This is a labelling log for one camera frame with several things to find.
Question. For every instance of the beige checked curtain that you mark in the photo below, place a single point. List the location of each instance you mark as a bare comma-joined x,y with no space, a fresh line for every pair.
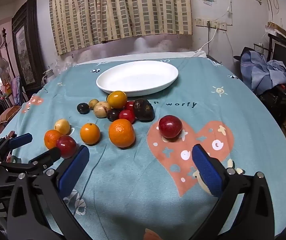
120,10

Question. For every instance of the large red plum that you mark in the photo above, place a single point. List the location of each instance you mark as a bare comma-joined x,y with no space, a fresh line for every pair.
170,126

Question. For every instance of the teal printed tablecloth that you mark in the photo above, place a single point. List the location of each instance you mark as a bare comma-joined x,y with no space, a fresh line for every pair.
138,180

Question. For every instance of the clear plastic bag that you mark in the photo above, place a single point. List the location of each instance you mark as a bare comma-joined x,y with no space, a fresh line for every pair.
64,63

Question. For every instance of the small tan longan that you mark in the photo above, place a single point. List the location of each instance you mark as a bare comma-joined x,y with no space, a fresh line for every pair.
93,103

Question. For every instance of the dark brown passion fruit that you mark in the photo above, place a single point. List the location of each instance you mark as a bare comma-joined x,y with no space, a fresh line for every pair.
144,110

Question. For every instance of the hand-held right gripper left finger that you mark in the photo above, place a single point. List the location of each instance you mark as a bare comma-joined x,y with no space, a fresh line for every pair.
74,171

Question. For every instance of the white bed sheet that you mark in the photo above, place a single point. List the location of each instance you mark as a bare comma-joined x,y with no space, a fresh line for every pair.
145,56

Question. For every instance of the black hat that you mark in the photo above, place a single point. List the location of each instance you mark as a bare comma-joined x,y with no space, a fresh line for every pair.
244,52

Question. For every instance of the white kettle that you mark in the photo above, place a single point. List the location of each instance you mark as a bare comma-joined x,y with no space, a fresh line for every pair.
48,76

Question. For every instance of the yellow potato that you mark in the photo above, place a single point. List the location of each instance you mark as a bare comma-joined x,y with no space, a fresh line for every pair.
62,126

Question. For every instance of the wooden chair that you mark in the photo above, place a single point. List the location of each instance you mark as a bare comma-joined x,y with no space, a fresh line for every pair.
6,115

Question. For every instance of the red cherry tomato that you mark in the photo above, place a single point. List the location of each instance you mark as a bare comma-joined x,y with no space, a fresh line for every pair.
130,104
127,116

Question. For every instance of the large tangerine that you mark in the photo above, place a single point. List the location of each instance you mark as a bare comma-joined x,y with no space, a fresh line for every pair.
121,133

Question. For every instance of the large tan potato on cloth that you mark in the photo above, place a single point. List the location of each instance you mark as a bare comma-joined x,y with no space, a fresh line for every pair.
101,110

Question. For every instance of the blue cloth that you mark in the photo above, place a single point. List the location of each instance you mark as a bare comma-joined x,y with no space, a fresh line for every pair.
260,72

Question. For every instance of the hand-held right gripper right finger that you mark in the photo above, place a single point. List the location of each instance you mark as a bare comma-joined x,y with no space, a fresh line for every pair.
206,173

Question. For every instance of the small tangerine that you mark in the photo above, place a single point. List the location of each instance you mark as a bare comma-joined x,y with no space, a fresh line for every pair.
50,138

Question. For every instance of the dark framed painting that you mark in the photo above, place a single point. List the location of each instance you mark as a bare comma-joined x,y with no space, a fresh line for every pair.
25,47

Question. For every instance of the smooth orange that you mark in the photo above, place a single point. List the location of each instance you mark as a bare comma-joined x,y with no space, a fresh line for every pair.
90,133

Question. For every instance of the white wall socket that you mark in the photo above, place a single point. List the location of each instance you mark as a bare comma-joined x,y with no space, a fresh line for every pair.
223,26
200,22
213,24

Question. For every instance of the small red plum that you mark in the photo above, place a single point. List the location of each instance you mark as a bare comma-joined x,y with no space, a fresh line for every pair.
67,145

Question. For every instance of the white oval plate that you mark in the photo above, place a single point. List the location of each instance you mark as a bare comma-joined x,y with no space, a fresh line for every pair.
138,77

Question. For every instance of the standing fan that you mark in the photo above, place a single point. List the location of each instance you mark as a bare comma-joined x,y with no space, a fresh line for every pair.
3,66

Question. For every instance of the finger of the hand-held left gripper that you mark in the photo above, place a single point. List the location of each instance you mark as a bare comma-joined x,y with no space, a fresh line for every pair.
46,156
20,139

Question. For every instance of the yellow-orange persimmon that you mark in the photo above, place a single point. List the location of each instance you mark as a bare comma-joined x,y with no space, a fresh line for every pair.
117,99

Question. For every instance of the dark purple plum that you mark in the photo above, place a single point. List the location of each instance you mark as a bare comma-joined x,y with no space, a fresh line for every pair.
82,108
112,115

